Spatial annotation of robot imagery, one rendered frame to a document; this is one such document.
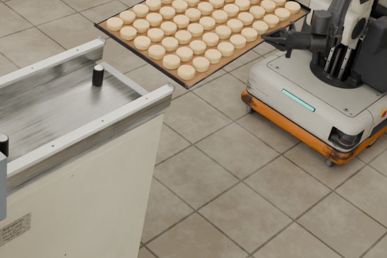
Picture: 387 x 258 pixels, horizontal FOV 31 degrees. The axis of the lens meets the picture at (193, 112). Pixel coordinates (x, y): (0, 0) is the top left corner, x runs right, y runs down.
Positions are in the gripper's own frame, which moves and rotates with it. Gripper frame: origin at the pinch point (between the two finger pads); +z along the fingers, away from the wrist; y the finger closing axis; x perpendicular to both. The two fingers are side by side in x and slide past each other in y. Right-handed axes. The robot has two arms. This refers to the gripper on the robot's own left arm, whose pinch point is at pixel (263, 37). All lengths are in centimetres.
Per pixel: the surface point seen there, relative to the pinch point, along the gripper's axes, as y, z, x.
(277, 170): 101, -30, 39
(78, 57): 3, 57, -13
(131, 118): 4, 40, -37
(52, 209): 18, 59, -59
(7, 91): 3, 74, -31
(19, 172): -1, 66, -64
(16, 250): 24, 67, -68
